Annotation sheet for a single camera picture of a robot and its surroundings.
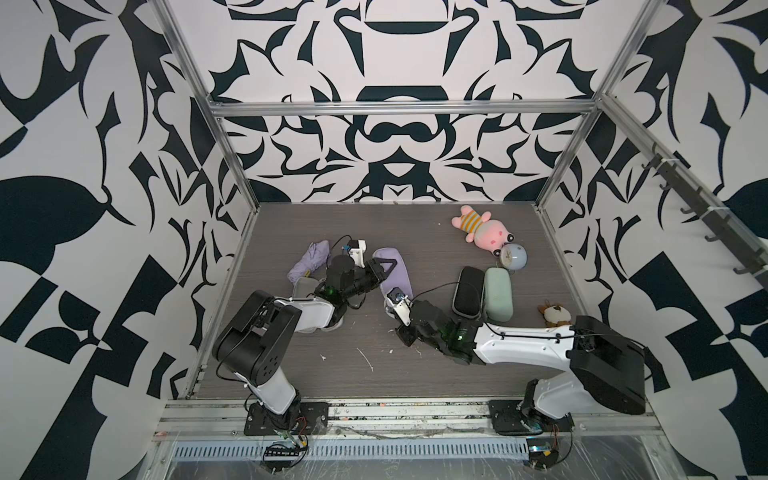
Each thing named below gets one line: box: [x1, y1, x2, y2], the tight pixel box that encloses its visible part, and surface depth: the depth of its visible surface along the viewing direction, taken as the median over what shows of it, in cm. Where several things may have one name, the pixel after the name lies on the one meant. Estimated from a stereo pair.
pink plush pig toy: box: [451, 205, 515, 256], surface depth 107 cm
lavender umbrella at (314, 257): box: [287, 239, 330, 284], surface depth 101 cm
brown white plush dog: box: [537, 299, 572, 328], surface depth 92 cm
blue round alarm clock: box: [500, 243, 528, 270], surface depth 98 cm
